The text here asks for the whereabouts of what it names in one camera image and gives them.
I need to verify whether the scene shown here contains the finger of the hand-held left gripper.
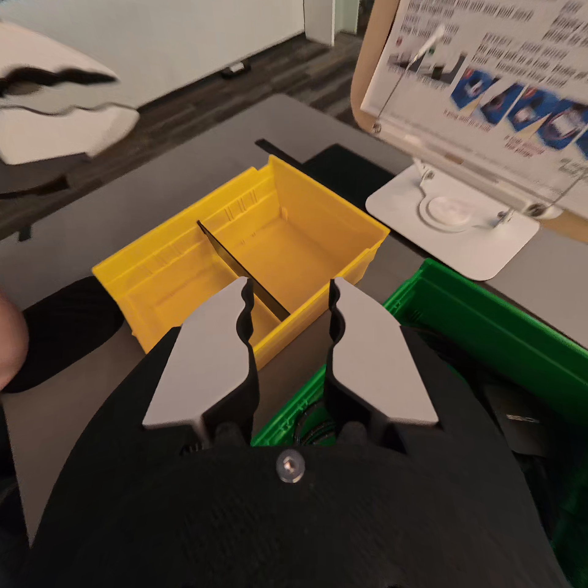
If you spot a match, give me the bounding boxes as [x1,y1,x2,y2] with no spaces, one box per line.
[0,21,120,91]
[0,97,140,168]

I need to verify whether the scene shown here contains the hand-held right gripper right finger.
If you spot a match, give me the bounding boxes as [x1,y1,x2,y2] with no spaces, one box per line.
[324,278,440,428]

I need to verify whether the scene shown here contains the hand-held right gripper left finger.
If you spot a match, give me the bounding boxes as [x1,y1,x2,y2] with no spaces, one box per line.
[143,279,260,431]

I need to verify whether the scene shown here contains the green plastic bin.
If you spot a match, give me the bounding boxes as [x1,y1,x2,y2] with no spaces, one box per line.
[253,259,588,588]

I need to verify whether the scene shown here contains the dark grey usb hub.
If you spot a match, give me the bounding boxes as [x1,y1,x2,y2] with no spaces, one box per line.
[483,382,554,457]

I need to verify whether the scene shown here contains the yellow plastic bin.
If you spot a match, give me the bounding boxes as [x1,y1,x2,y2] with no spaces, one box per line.
[92,155,391,368]

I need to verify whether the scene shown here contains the person's left forearm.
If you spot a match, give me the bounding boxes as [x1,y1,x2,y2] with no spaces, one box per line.
[0,296,30,391]

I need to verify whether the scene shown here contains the white stand base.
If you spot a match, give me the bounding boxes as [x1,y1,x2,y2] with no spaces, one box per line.
[366,168,540,281]

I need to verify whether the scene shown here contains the dark flat mat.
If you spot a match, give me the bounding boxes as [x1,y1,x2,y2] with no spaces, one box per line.
[303,143,414,189]

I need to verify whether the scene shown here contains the instruction sheet on wooden board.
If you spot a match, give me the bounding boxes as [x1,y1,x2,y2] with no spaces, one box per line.
[349,0,588,221]

